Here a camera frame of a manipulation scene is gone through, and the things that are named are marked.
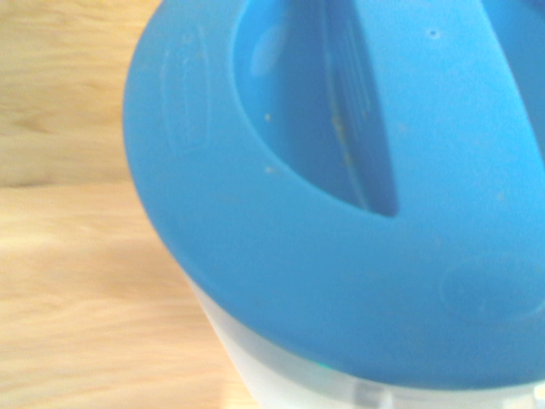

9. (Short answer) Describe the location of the translucent pitcher with blue lid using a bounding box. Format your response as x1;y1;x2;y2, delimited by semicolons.
122;0;545;409

